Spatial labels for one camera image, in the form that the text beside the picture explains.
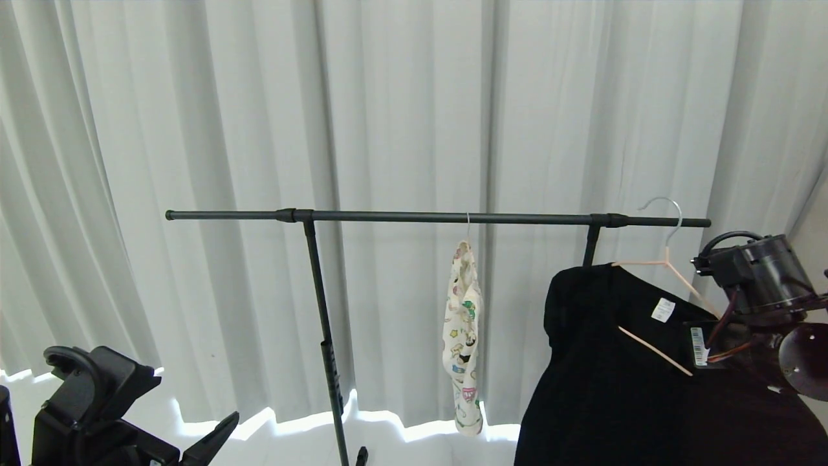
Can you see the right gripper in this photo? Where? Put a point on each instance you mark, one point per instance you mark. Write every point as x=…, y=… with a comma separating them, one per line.
x=698, y=346

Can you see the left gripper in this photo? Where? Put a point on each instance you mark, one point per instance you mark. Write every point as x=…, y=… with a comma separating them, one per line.
x=149, y=453

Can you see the pink clothes hanger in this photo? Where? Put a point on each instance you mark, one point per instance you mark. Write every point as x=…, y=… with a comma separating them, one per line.
x=666, y=254
x=468, y=223

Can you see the black garment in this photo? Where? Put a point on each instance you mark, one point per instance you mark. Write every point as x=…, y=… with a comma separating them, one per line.
x=614, y=401

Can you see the cream printed garment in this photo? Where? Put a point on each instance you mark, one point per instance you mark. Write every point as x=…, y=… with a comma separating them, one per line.
x=462, y=336

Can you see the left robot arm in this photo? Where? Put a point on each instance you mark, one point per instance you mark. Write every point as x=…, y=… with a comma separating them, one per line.
x=6, y=427

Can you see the black clothes rack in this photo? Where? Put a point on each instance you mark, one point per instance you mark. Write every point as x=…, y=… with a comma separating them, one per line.
x=420, y=216

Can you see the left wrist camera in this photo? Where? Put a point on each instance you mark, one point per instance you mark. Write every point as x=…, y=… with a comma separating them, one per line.
x=97, y=414

